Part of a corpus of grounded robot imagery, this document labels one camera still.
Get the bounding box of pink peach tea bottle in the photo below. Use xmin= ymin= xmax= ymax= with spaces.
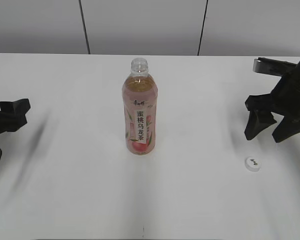
xmin=122 ymin=57 xmax=158 ymax=155

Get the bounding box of white bottle cap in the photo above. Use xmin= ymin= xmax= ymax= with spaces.
xmin=244 ymin=156 xmax=262 ymax=173

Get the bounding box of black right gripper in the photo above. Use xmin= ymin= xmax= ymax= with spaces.
xmin=244 ymin=93 xmax=300 ymax=143

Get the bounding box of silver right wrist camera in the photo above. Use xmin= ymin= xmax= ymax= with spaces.
xmin=253 ymin=57 xmax=297 ymax=77

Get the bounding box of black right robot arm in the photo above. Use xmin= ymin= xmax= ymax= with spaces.
xmin=244 ymin=57 xmax=300 ymax=143

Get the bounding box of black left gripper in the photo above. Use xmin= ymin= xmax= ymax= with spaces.
xmin=0 ymin=98 xmax=31 ymax=134

